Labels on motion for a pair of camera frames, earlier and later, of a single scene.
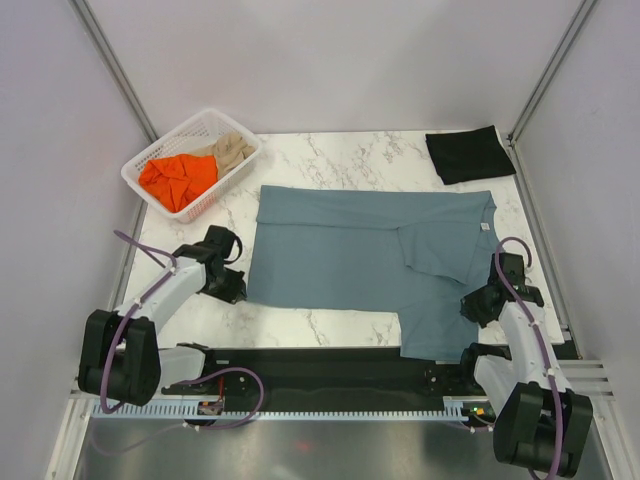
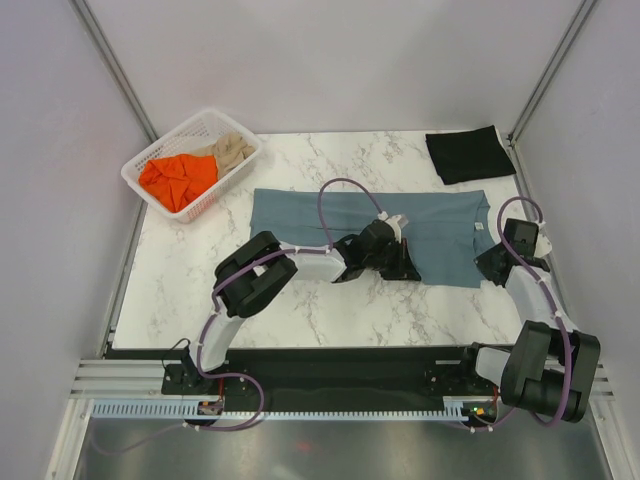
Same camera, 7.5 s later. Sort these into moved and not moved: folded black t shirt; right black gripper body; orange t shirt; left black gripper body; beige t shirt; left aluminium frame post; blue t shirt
Moved: blue t shirt; right black gripper body; left black gripper body
Not moved: beige t shirt; orange t shirt; folded black t shirt; left aluminium frame post
